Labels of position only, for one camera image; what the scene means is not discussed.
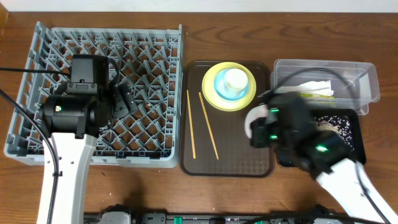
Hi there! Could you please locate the white bowl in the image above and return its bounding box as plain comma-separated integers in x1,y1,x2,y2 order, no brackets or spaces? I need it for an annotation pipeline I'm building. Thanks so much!
244,104,269,139

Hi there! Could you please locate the white napkin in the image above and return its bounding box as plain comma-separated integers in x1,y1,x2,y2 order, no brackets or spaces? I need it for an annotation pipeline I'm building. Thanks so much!
276,81,334,97

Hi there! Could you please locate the rice food waste pile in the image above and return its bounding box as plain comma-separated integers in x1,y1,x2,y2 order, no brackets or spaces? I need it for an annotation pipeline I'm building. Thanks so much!
315,116,354,151

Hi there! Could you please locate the white cup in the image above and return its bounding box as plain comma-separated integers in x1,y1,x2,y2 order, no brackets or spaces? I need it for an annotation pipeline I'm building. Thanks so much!
224,68,248,97

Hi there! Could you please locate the wooden chopstick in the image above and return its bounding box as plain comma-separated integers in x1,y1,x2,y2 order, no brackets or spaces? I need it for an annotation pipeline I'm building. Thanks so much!
186,90,197,159
198,92,219,160

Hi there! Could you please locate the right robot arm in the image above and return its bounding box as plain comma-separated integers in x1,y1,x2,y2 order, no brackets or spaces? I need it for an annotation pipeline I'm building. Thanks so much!
249,90,397,223

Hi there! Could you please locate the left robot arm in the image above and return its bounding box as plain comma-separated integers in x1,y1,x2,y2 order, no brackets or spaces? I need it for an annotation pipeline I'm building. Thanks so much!
37,54,137,223

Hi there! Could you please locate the grey dish rack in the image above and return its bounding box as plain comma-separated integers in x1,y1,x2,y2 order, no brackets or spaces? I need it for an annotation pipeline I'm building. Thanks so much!
4,24,183,168

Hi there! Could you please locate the clear plastic bin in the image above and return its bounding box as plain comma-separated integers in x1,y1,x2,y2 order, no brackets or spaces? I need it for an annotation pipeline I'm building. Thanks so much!
271,59,380,115

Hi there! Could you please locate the black tray bin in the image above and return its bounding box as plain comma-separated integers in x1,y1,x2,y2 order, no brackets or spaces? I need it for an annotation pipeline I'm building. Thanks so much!
269,109,367,167

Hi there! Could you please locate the dark brown serving tray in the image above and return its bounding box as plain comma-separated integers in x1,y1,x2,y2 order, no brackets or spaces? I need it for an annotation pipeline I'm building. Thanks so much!
180,60,274,178

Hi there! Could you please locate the yellow plate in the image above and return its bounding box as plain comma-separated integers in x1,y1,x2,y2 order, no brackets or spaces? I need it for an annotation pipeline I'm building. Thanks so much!
201,62,257,111

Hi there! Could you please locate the light blue bowl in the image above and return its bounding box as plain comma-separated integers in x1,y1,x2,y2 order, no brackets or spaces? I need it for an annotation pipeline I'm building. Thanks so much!
214,68,249,101

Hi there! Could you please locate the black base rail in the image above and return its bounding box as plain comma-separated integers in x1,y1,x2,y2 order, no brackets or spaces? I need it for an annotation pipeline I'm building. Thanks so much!
83,212,369,224

